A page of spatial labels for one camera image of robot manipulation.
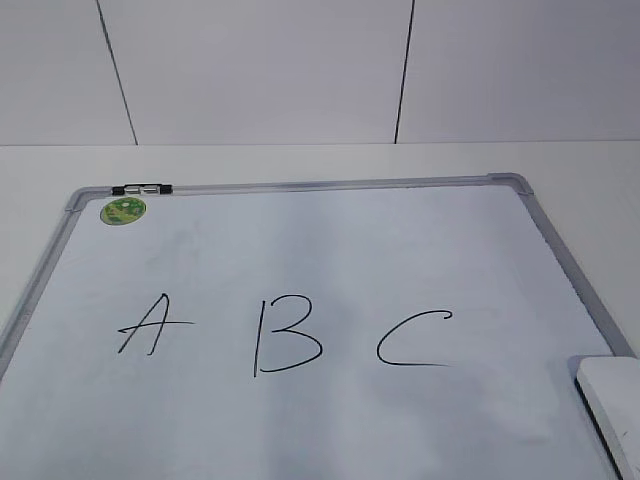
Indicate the white board eraser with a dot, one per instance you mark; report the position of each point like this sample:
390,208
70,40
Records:
609,389

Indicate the round green magnet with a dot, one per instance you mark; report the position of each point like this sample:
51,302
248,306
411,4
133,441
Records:
122,211

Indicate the white board with grey frame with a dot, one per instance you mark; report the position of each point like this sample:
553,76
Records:
389,329

